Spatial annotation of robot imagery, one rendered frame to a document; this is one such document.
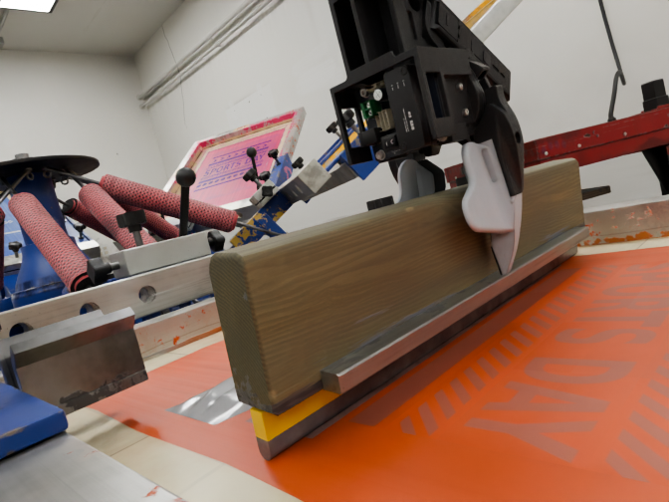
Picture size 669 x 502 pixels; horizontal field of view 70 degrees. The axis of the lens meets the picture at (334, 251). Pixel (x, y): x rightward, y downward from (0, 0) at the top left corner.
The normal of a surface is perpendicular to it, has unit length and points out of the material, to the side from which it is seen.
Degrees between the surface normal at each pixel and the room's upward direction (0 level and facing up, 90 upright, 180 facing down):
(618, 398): 0
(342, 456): 0
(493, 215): 84
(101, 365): 90
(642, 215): 90
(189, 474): 0
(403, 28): 91
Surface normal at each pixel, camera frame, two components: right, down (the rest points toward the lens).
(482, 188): 0.65, -0.22
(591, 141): 0.25, 0.02
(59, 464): -0.25, -0.97
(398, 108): -0.68, 0.26
